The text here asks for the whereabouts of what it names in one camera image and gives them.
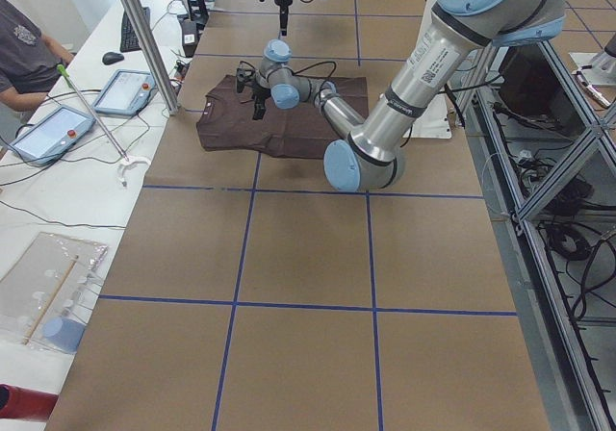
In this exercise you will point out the black computer mouse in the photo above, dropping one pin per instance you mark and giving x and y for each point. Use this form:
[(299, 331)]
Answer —
[(111, 57)]

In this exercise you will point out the white plastic hook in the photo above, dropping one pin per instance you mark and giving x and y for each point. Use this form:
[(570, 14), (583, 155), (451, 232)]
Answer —
[(126, 164)]

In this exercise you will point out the red cylinder object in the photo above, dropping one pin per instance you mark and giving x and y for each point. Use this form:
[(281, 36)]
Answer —
[(26, 404)]

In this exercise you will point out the far teach pendant tablet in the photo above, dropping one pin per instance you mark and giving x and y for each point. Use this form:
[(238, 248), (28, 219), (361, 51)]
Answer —
[(126, 93)]

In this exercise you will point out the near teach pendant tablet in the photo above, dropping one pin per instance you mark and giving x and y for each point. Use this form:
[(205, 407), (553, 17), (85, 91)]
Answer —
[(48, 140)]

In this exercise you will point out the metal rod green handle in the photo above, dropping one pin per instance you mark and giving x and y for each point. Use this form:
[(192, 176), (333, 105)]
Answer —
[(120, 150)]

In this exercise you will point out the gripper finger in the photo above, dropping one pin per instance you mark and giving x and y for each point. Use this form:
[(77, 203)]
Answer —
[(259, 110), (283, 20)]

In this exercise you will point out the wooden stick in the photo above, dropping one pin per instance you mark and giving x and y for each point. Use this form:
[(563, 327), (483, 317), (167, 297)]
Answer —
[(48, 301)]

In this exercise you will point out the aluminium side rail frame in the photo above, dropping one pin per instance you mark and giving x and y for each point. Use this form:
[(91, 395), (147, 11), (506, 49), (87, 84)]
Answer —
[(541, 126)]

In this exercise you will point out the seated person grey shirt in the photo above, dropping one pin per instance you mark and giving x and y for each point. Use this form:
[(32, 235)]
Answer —
[(29, 60)]

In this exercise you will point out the dark brown t-shirt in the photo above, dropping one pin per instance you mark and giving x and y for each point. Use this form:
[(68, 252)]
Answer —
[(227, 123)]

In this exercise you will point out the black keyboard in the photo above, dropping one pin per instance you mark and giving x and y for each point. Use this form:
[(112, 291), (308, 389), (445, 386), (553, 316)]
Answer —
[(129, 41)]

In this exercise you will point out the clear plastic sheet bag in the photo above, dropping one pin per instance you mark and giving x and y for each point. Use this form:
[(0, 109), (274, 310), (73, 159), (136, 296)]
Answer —
[(28, 282)]

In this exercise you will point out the light blue cup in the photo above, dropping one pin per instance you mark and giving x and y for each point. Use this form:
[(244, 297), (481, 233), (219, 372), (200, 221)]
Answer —
[(65, 333)]

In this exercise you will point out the teach pendant tablet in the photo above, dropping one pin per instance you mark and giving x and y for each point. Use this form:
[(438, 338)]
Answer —
[(48, 140), (126, 93)]

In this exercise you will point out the aluminium frame post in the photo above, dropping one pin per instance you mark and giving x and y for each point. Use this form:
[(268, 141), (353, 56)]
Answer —
[(151, 53)]

